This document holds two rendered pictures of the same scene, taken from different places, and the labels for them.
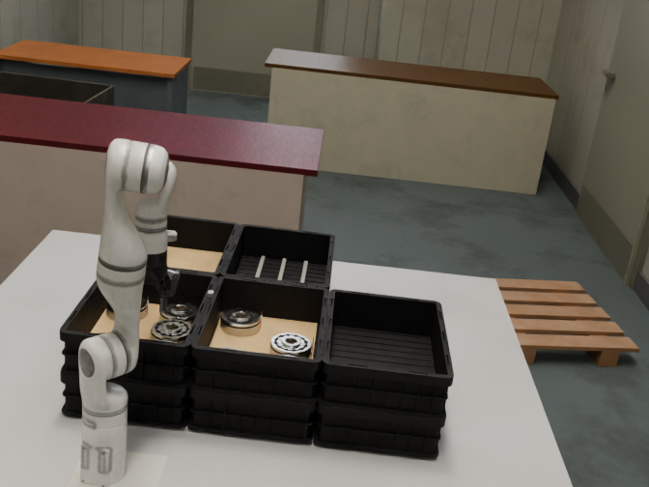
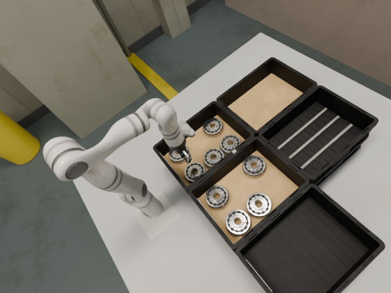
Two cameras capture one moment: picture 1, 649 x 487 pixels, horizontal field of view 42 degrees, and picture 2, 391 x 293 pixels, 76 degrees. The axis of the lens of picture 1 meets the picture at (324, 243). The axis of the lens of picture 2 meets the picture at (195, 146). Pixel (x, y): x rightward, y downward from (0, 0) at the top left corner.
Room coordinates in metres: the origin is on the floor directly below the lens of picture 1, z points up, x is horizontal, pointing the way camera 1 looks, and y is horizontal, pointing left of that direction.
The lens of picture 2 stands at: (1.63, -0.18, 1.91)
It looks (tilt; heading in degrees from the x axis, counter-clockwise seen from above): 57 degrees down; 73
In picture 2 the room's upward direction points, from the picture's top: 24 degrees counter-clockwise
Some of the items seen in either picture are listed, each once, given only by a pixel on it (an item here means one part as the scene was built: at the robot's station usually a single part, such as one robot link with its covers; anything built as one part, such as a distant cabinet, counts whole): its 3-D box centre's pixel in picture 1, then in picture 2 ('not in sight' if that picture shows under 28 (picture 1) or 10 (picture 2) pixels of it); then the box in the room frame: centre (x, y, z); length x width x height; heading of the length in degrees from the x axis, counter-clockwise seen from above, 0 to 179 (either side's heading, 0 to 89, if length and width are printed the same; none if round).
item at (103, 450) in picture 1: (104, 439); (148, 204); (1.47, 0.42, 0.79); 0.09 x 0.09 x 0.17; 79
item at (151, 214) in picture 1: (155, 194); (166, 120); (1.74, 0.38, 1.25); 0.09 x 0.07 x 0.15; 99
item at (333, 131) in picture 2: (279, 272); (313, 135); (2.24, 0.12, 0.87); 0.40 x 0.30 x 0.11; 0
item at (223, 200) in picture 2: not in sight; (216, 196); (1.73, 0.20, 0.86); 0.10 x 0.10 x 0.01
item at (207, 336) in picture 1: (264, 337); (246, 192); (1.84, 0.12, 0.87); 0.40 x 0.30 x 0.11; 0
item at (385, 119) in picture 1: (402, 119); not in sight; (6.47, -0.50, 0.38); 2.16 x 0.69 x 0.76; 90
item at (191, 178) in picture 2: not in sight; (194, 171); (1.73, 0.36, 0.86); 0.10 x 0.10 x 0.01
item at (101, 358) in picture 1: (105, 373); (135, 193); (1.47, 0.41, 0.95); 0.09 x 0.09 x 0.17; 47
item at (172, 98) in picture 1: (96, 103); not in sight; (6.00, 1.78, 0.35); 1.26 x 0.65 x 0.70; 90
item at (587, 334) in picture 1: (500, 317); not in sight; (3.81, -0.92, 0.05); 1.14 x 0.78 x 0.10; 98
